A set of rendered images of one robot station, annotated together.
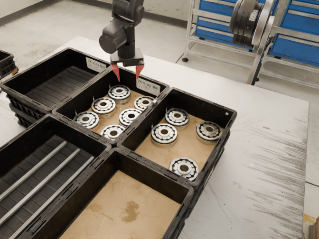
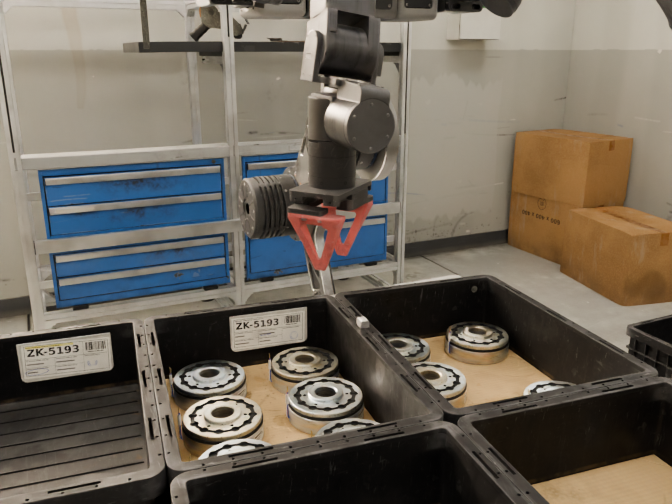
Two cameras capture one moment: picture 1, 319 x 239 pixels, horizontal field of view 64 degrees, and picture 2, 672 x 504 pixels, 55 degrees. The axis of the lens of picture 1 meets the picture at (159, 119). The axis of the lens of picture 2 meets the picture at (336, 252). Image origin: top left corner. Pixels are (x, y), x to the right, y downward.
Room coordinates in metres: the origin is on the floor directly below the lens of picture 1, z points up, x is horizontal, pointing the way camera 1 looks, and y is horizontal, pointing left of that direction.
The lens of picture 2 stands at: (0.22, 0.68, 1.31)
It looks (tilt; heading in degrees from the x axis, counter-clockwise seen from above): 17 degrees down; 313
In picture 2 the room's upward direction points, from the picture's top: straight up
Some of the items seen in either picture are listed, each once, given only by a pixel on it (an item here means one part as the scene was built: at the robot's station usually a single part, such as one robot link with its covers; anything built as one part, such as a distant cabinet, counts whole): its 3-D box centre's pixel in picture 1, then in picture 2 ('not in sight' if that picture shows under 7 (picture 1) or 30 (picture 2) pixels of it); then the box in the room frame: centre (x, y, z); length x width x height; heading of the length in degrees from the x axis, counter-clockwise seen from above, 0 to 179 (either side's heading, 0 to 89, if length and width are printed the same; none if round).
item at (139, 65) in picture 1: (132, 67); (337, 223); (0.75, 0.10, 1.10); 0.07 x 0.07 x 0.09; 17
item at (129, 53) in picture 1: (126, 49); (332, 169); (0.74, 0.12, 1.18); 0.10 x 0.07 x 0.07; 107
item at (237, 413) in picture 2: (103, 104); (222, 413); (0.82, 0.24, 0.86); 0.05 x 0.05 x 0.01
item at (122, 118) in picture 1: (131, 117); (325, 396); (0.76, 0.12, 0.86); 0.10 x 0.10 x 0.01
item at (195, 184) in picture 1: (181, 129); (474, 335); (0.65, -0.08, 0.92); 0.40 x 0.30 x 0.02; 152
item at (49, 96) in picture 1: (63, 85); (24, 445); (0.93, 0.45, 0.87); 0.40 x 0.30 x 0.11; 152
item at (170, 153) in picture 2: not in sight; (230, 149); (2.42, -1.04, 0.91); 1.70 x 0.10 x 0.05; 68
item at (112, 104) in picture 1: (103, 105); (222, 417); (0.82, 0.24, 0.86); 0.10 x 0.10 x 0.01
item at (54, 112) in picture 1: (115, 100); (272, 367); (0.79, 0.18, 0.92); 0.40 x 0.30 x 0.02; 152
